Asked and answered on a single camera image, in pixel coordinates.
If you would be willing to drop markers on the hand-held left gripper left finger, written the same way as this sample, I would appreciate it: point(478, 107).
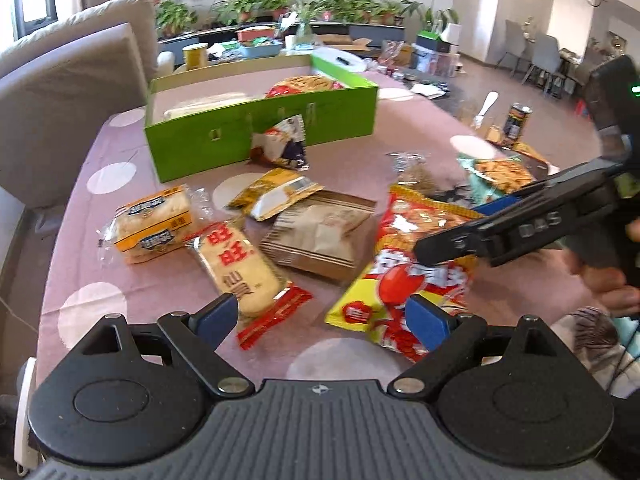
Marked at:
point(217, 317)

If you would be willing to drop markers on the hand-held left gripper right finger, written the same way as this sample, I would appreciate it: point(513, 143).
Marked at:
point(427, 317)

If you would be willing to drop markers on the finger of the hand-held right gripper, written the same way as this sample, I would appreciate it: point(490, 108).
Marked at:
point(495, 206)
point(500, 232)

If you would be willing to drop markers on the green patterned snack packet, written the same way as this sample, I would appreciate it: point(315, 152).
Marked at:
point(500, 172)

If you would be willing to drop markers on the yellow red crab snack bag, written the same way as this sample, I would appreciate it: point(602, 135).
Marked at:
point(395, 285)

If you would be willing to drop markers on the red rice cracker packet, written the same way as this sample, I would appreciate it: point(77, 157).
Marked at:
point(240, 275)

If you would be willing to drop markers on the yellow cake packet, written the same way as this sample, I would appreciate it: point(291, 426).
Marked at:
point(150, 225)

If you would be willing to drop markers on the brown striped snack packet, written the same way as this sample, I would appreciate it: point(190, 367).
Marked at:
point(320, 240)

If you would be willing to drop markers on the green cardboard box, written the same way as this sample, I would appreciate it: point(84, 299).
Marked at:
point(200, 145)

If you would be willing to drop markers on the large red snack bag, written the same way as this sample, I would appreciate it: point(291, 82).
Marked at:
point(305, 85)

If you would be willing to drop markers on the person's right hand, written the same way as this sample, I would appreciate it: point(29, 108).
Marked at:
point(610, 287)

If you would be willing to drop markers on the red plastic stool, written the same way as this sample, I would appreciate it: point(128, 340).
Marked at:
point(583, 107)

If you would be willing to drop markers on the pink polka dot tablecloth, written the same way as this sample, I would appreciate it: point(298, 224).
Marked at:
point(165, 300)

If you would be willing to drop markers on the dark drink can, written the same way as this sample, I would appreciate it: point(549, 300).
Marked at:
point(517, 125)

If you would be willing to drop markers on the grey dining chair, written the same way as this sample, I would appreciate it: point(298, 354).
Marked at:
point(542, 62)
point(515, 45)

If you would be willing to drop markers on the white plastic spoon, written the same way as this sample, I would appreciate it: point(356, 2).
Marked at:
point(487, 105)

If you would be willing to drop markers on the dark round low table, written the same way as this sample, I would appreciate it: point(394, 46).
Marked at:
point(450, 105)

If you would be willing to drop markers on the white cloth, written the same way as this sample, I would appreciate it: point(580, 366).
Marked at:
point(429, 90)

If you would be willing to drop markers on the small yellow packet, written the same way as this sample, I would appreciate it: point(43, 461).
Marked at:
point(270, 192)

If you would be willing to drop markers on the clear storage bin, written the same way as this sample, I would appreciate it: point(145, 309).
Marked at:
point(435, 62)

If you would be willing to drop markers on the white plant pot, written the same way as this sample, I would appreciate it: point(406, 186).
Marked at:
point(451, 34)

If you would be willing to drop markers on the plastic bag with fruit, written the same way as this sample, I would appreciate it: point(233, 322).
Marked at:
point(395, 54)

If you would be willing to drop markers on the small red white packet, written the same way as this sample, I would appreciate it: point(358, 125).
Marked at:
point(277, 145)

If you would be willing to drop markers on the tall leafy plant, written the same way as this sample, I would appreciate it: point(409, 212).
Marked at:
point(435, 10)

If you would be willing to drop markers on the grey television cabinet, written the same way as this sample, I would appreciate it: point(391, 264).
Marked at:
point(370, 32)

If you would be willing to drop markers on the open cardboard box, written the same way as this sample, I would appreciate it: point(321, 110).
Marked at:
point(342, 41)

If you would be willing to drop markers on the round white coffee table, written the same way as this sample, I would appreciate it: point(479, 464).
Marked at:
point(325, 55)

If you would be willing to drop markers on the glass vase with stems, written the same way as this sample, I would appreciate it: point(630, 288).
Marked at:
point(304, 35)

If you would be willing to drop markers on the beige sofa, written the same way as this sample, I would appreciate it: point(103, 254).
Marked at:
point(65, 110)

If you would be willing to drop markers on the yellow canister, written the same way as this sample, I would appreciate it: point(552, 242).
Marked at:
point(195, 57)

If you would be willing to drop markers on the blue basket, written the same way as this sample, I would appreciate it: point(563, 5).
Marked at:
point(262, 51)

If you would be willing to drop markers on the red orange box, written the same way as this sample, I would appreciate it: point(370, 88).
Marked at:
point(255, 34)

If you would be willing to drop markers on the row of potted plants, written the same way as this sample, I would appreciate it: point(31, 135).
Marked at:
point(172, 15)

